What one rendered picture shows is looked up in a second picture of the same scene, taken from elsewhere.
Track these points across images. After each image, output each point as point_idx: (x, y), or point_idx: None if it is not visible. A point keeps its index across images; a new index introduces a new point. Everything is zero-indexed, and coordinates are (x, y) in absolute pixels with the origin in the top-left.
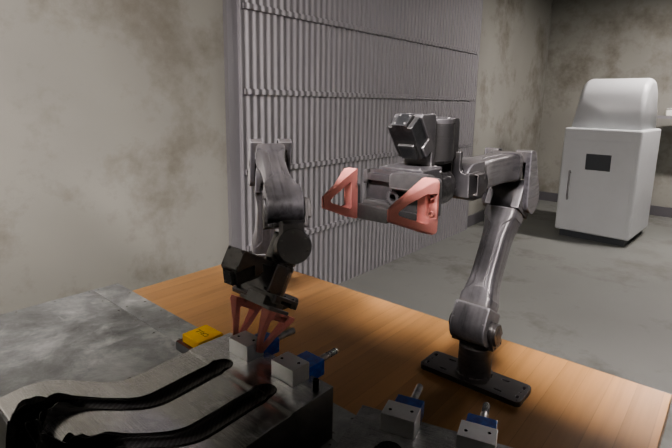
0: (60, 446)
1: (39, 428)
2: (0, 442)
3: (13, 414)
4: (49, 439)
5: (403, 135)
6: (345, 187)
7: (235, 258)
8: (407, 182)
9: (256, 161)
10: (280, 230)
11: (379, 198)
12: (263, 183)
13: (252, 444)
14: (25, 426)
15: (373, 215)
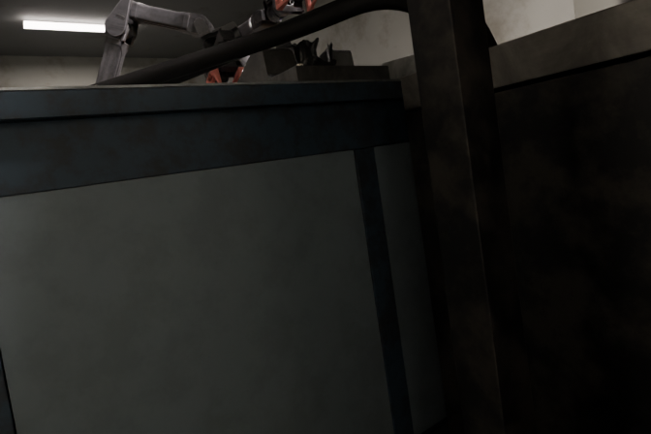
0: (316, 48)
1: (308, 41)
2: (278, 66)
3: (290, 42)
4: (317, 42)
5: None
6: None
7: (230, 34)
8: None
9: (136, 12)
10: (226, 29)
11: None
12: (127, 34)
13: None
14: (302, 42)
15: (288, 9)
